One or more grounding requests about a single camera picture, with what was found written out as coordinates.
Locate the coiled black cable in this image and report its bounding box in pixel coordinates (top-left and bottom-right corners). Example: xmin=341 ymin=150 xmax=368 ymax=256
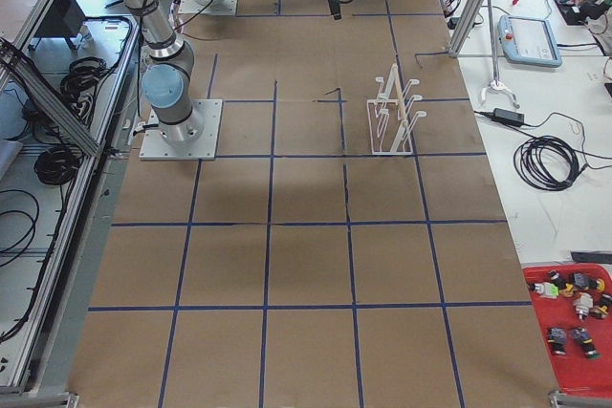
xmin=513 ymin=135 xmax=580 ymax=191

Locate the aluminium frame beam left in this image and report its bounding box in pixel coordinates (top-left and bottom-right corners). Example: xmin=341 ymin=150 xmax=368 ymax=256
xmin=1 ymin=38 xmax=101 ymax=157

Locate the red plastic bin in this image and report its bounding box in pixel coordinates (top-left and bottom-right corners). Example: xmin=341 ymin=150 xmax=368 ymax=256
xmin=523 ymin=264 xmax=611 ymax=398

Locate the black cable bundle floor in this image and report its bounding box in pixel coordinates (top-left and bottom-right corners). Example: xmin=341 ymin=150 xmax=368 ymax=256
xmin=33 ymin=145 xmax=80 ymax=185

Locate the white wire cup rack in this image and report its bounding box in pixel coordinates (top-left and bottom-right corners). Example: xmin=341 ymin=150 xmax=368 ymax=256
xmin=366 ymin=63 xmax=426 ymax=156

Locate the black power adapter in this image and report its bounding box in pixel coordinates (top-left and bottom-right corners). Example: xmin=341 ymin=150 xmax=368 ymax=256
xmin=492 ymin=108 xmax=525 ymax=127

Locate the blue teach pendant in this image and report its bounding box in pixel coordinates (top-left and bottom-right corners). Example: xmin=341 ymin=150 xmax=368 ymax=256
xmin=497 ymin=14 xmax=562 ymax=68

